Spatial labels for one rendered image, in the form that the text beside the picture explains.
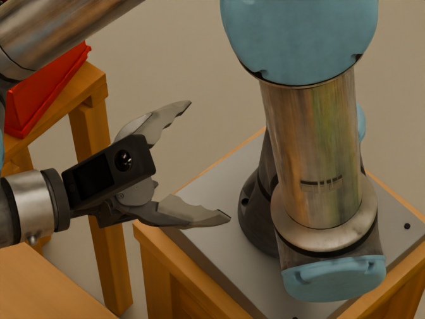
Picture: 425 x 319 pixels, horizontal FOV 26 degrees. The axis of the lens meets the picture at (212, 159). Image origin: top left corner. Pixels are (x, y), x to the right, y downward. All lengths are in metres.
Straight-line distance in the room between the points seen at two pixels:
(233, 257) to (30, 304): 0.27
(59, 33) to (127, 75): 1.75
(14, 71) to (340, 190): 0.35
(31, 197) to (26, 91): 0.47
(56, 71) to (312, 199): 0.69
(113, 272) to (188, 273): 0.78
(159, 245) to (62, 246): 1.05
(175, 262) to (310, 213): 0.37
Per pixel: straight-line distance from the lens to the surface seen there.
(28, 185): 1.00
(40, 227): 1.01
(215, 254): 1.23
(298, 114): 0.81
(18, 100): 1.44
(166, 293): 1.40
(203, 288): 1.26
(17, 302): 1.22
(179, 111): 1.09
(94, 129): 1.65
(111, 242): 1.94
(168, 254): 1.29
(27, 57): 0.94
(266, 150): 1.13
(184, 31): 2.77
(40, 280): 1.23
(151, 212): 1.04
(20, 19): 0.92
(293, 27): 0.69
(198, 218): 1.05
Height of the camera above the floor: 1.94
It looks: 52 degrees down
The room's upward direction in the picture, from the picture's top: straight up
